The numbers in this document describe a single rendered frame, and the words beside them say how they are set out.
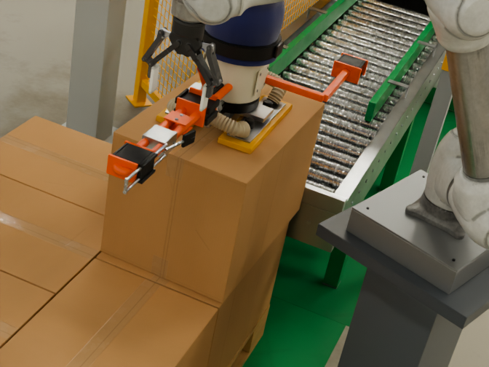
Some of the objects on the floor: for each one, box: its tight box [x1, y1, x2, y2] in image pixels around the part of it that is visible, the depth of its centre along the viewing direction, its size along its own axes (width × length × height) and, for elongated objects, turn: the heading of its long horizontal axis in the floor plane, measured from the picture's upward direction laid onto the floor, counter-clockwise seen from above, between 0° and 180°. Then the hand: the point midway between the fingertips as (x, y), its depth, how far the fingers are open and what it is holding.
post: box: [409, 54, 453, 175], centre depth 350 cm, size 7×7×100 cm
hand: (177, 96), depth 218 cm, fingers open, 13 cm apart
